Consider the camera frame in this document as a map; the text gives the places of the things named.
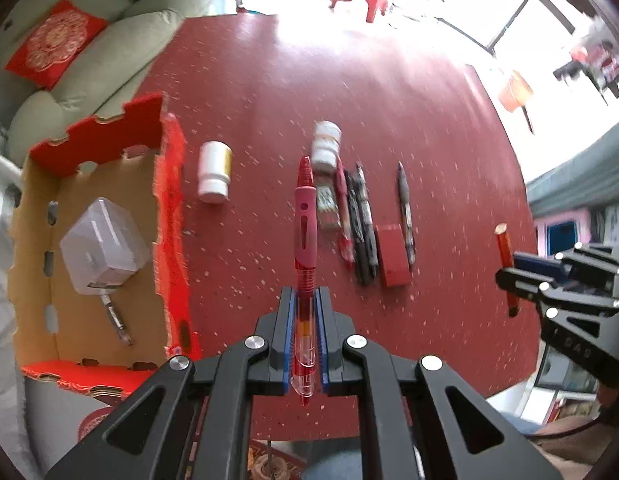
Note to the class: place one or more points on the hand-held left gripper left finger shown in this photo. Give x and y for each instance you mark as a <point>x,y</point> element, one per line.
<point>288,340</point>

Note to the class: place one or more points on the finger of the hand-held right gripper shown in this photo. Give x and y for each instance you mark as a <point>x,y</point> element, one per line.
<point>519,282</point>
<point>532,262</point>

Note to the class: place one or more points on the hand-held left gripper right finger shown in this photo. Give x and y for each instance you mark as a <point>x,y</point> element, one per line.
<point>323,340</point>

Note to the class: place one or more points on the orange red marker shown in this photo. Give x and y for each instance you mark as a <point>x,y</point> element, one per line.
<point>504,247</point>

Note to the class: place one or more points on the small red box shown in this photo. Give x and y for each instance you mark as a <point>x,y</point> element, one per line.
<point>392,257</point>

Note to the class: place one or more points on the pink and red retractable pen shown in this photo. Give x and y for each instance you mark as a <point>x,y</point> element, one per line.
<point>305,220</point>

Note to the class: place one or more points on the red cardboard box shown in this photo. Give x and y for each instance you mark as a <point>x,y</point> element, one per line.
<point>79,325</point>

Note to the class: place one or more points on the glass cabinet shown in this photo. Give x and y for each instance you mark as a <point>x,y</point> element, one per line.
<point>564,375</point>

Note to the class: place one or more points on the pink stool with blue top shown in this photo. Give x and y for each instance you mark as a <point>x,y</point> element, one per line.
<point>562,232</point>

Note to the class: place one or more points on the grey green blanket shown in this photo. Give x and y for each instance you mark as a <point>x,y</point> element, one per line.
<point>579,180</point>

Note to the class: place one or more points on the black clear pen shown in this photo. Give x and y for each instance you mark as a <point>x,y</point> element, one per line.
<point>357,240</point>

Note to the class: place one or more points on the black marker pen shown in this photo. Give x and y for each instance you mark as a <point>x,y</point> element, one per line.
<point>367,220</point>

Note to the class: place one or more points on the dark grey pen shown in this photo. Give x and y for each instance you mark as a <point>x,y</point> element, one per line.
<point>405,215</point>

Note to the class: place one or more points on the small printed pack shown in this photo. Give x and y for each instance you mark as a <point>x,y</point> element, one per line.
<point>328,207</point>

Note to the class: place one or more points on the orange plastic basin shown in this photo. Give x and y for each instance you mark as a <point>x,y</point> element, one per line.
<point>514,92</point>

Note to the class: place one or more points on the small silver metal tool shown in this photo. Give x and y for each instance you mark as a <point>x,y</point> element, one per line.
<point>117,317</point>

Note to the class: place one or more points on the white bottle with gold label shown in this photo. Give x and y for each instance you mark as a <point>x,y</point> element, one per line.
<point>214,170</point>

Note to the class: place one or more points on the white bottle with orange band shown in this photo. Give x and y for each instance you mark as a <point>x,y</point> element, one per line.
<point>325,147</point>

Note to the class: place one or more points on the translucent plastic box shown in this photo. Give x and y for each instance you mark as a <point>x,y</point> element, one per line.
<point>104,245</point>

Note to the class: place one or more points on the red round-patterned bag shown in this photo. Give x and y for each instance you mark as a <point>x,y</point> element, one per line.
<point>97,422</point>

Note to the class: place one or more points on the white cloth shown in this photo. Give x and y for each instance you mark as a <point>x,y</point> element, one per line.
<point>2,340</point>

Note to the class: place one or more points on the pale green sofa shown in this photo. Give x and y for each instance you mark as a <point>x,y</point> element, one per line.
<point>139,25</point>

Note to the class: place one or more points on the red patterned cushion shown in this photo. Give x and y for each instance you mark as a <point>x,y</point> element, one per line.
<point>54,42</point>

